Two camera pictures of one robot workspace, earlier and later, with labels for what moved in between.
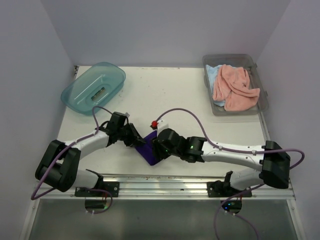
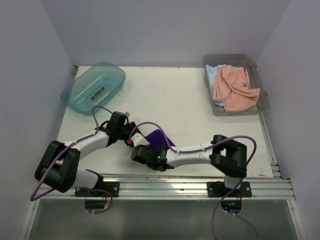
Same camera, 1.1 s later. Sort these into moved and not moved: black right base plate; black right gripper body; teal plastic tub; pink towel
Moved: black right gripper body
Not moved: pink towel; teal plastic tub; black right base plate
